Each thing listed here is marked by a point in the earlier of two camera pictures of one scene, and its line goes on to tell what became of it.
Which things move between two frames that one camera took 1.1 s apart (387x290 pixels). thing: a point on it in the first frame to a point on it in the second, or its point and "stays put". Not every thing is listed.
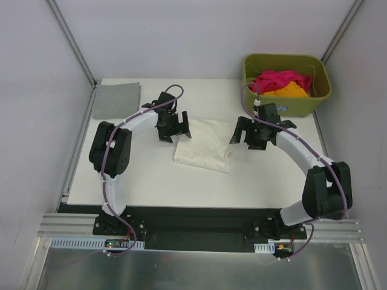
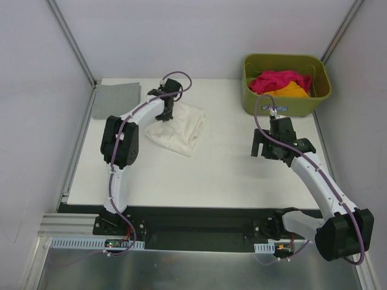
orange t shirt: (291, 90) stays put
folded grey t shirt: (117, 101) stays put
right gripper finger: (242, 124) to (258, 138)
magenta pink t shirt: (268, 80) stays put
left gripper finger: (184, 127) to (167, 115)
